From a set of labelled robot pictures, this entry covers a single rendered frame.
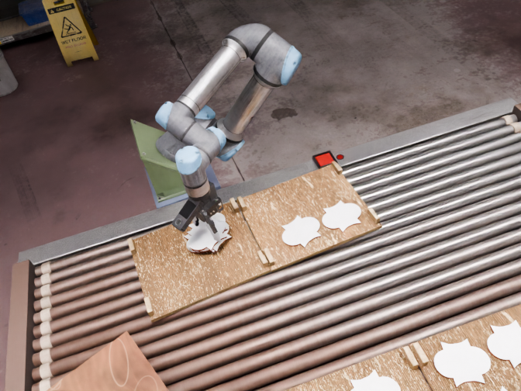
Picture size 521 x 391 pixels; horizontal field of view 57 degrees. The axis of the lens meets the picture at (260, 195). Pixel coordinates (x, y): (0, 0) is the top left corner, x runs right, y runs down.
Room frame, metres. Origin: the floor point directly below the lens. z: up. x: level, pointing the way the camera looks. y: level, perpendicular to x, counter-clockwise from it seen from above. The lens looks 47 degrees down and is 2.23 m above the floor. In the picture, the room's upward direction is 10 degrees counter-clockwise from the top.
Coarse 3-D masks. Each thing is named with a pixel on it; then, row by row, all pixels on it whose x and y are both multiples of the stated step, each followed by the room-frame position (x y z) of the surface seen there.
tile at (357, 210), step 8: (328, 208) 1.10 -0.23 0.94; (336, 208) 1.09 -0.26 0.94; (344, 208) 1.09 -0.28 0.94; (352, 208) 1.08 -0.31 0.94; (328, 216) 1.06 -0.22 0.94; (336, 216) 1.06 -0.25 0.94; (344, 216) 1.05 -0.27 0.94; (352, 216) 1.04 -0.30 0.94; (328, 224) 1.03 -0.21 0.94; (336, 224) 1.02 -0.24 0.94; (344, 224) 1.02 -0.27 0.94; (352, 224) 1.01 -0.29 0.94
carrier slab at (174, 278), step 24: (240, 216) 1.14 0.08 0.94; (144, 240) 1.12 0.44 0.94; (168, 240) 1.09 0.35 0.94; (240, 240) 1.04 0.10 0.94; (144, 264) 1.01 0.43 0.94; (168, 264) 0.99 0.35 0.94; (192, 264) 0.97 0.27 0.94; (216, 264) 0.96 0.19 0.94; (240, 264) 0.94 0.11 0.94; (144, 288) 0.91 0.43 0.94; (168, 288) 0.90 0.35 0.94; (192, 288) 0.88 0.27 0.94; (216, 288) 0.86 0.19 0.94; (168, 312) 0.81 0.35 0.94
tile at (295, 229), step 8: (288, 224) 1.06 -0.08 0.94; (296, 224) 1.06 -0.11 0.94; (304, 224) 1.05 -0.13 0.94; (312, 224) 1.04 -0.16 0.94; (288, 232) 1.03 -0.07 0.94; (296, 232) 1.02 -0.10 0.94; (304, 232) 1.02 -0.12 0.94; (312, 232) 1.01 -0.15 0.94; (288, 240) 0.99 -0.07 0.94; (296, 240) 0.99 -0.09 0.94; (304, 240) 0.98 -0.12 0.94
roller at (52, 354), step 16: (512, 192) 1.04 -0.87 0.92; (464, 208) 1.01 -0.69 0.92; (480, 208) 1.00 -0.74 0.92; (496, 208) 1.00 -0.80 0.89; (416, 224) 0.98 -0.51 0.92; (432, 224) 0.97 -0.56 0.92; (448, 224) 0.97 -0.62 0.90; (368, 240) 0.95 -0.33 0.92; (384, 240) 0.94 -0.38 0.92; (400, 240) 0.94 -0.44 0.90; (320, 256) 0.93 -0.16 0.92; (336, 256) 0.91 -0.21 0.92; (352, 256) 0.91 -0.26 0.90; (272, 272) 0.90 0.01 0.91; (288, 272) 0.88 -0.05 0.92; (304, 272) 0.88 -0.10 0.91; (240, 288) 0.86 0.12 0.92; (256, 288) 0.85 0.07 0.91; (208, 304) 0.83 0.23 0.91; (144, 320) 0.80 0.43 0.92; (160, 320) 0.80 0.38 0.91; (96, 336) 0.78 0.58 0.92; (112, 336) 0.77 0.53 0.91; (48, 352) 0.75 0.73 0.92; (64, 352) 0.75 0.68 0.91
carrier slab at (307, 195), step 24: (264, 192) 1.24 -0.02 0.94; (288, 192) 1.22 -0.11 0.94; (312, 192) 1.20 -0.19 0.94; (336, 192) 1.18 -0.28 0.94; (264, 216) 1.12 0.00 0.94; (288, 216) 1.10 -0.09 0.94; (312, 216) 1.08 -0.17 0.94; (360, 216) 1.04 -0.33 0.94; (264, 240) 1.02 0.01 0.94; (312, 240) 0.98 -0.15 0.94; (336, 240) 0.96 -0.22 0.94; (288, 264) 0.91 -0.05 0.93
